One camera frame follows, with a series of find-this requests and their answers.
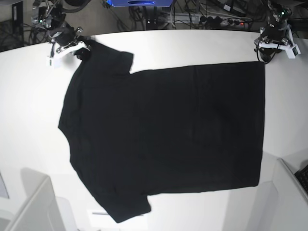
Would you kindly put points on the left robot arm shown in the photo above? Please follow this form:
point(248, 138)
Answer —
point(277, 14)

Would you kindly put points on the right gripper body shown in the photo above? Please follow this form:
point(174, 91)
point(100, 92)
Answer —
point(65, 36)

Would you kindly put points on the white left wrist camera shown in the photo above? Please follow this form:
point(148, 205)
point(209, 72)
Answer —
point(293, 51)

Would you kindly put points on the white partition panel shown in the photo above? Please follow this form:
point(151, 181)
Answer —
point(28, 203)
point(280, 204)

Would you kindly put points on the black keyboard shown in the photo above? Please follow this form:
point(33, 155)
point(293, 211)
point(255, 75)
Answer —
point(302, 177)

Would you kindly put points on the white power strip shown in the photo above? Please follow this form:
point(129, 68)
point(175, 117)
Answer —
point(199, 21)

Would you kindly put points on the white right partition panel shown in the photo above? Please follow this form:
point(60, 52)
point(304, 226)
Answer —
point(280, 204)

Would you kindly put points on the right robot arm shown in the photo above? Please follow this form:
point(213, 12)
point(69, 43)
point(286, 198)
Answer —
point(50, 16)

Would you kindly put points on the black T-shirt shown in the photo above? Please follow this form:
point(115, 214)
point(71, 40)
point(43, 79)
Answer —
point(188, 129)

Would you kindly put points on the blue box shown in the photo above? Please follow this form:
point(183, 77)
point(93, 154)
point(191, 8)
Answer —
point(127, 3)

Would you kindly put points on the white left partition panel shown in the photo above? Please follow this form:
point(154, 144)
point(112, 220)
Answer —
point(28, 203)

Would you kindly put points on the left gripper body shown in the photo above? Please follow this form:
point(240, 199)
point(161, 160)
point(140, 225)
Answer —
point(281, 34)

